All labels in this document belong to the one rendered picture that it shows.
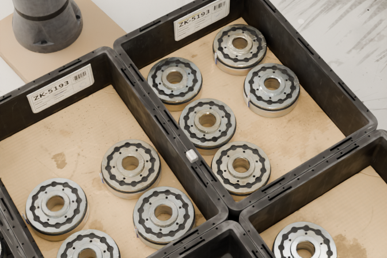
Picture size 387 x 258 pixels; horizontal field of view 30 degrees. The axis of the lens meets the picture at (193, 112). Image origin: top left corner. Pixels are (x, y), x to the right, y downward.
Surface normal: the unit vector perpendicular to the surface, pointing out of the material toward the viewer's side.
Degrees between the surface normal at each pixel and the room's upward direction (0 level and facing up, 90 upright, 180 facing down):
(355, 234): 0
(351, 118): 90
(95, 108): 0
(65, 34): 72
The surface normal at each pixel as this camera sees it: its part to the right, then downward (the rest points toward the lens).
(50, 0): 0.55, 0.70
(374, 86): -0.01, -0.53
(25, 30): -0.50, 0.52
